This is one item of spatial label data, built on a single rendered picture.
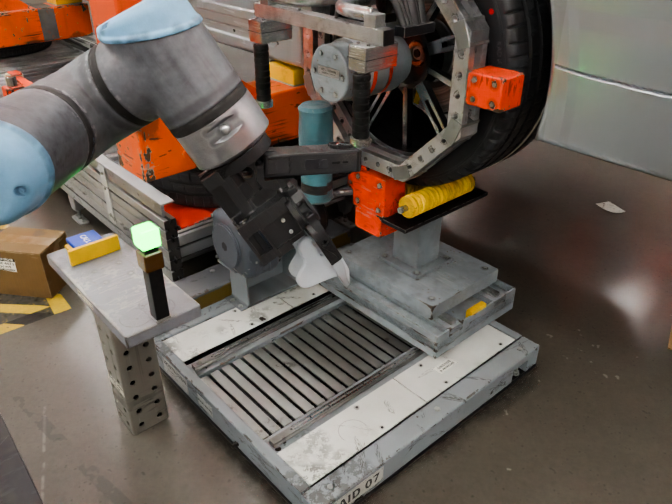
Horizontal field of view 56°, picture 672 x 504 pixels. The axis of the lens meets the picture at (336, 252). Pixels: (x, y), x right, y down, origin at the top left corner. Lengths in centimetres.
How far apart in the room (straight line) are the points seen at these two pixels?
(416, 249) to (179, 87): 129
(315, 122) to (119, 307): 64
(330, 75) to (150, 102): 84
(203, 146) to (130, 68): 10
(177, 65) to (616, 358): 168
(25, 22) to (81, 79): 295
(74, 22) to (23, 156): 314
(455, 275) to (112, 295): 96
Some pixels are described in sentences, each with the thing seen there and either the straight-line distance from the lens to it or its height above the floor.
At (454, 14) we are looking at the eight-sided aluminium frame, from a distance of 138.
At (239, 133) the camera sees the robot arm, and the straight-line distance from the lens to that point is 64.
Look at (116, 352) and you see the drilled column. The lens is 157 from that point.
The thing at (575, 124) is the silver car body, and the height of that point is 80.
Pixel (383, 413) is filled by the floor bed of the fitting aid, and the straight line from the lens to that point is 162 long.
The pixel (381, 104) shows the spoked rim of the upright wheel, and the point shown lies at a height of 71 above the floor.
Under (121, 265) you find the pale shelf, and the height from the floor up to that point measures 45.
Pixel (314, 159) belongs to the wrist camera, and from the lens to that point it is 68.
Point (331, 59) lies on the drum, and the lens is 144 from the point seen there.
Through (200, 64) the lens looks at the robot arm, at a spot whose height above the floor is 107.
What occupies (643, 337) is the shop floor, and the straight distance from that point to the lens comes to 218.
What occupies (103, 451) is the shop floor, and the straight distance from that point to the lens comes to 173.
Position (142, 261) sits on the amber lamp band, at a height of 60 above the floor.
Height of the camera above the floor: 122
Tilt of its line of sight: 31 degrees down
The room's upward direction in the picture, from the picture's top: straight up
